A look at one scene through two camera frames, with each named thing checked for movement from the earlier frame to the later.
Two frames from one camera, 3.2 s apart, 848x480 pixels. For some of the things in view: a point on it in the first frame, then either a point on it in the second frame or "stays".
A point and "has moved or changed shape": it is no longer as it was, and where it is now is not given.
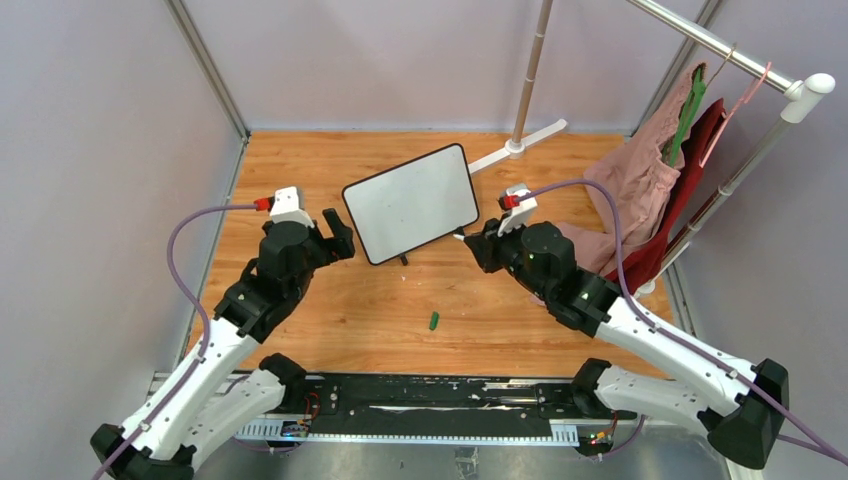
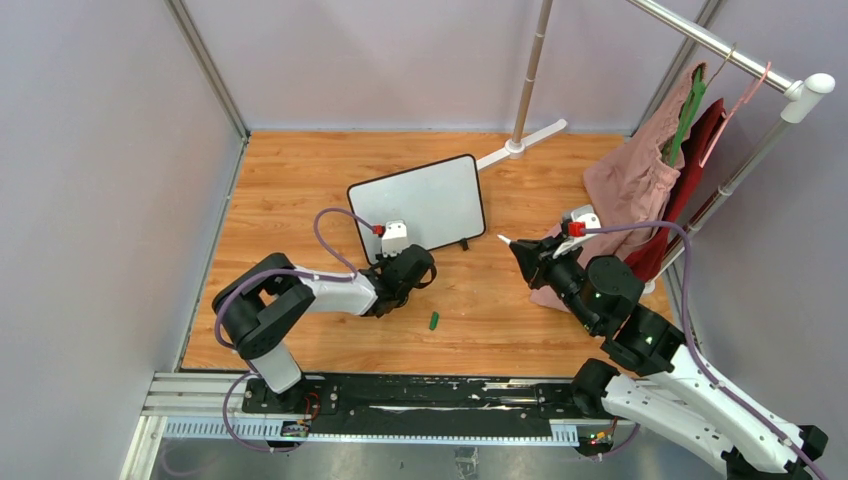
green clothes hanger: (699, 88) stays
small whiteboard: (411, 205) has moved or changed shape
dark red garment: (640, 274) stays
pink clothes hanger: (750, 94) stays
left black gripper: (342, 235) → (384, 261)
